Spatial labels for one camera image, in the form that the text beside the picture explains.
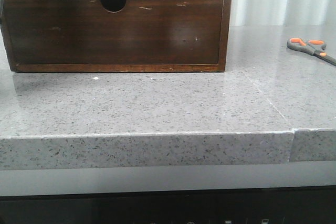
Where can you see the orange and grey scissors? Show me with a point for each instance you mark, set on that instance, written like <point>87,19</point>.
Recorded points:
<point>312,47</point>

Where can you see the dark wooden drawer cabinet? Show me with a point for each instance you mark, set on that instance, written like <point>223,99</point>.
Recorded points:
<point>115,7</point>

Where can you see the lower wooden drawer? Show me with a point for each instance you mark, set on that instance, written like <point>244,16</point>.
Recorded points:
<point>143,32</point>

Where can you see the black appliance under counter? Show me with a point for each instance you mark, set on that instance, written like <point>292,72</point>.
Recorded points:
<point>264,205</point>

